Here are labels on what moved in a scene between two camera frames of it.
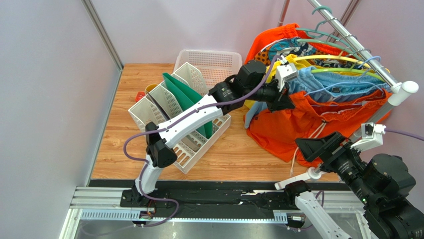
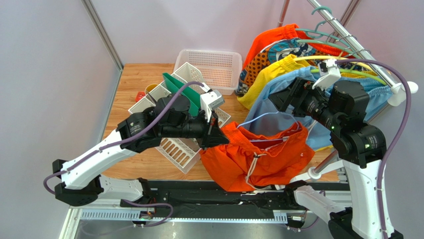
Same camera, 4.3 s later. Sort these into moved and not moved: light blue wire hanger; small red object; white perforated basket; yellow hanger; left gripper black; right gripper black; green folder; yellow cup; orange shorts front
Moved: left gripper black; light blue wire hanger; orange shorts front; right gripper black
Not moved: small red object; white perforated basket; yellow hanger; green folder; yellow cup
